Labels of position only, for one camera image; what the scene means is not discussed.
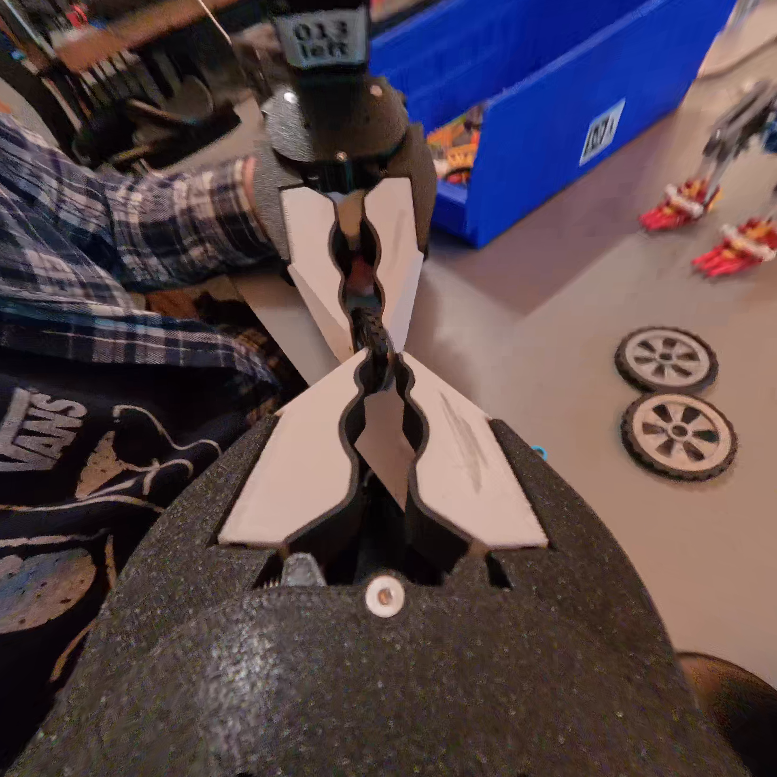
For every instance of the pile of colourful construction pieces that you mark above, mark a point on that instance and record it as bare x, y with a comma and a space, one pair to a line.
457, 148

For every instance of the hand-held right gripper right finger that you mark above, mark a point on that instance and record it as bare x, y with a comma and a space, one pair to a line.
473, 485

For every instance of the colourful construction toy figure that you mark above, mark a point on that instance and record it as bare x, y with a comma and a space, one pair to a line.
673, 205

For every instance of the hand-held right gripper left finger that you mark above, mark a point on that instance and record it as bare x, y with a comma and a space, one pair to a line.
293, 473

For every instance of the grey toy wheel black tyre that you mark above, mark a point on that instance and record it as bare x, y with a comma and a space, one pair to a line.
644, 375
374, 342
650, 462

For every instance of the person's plaid shirt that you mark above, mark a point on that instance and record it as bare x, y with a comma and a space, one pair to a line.
91, 333

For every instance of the person's dark printed t-shirt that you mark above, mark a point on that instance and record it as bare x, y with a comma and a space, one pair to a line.
61, 473

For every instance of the blue plastic bin white tag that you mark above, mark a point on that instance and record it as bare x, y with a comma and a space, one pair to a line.
547, 150

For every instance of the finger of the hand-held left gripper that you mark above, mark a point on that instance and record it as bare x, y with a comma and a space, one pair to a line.
397, 242
309, 242

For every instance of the dark chair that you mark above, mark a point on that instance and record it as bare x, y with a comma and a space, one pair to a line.
165, 121

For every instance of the person's left forearm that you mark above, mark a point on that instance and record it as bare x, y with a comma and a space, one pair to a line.
121, 211

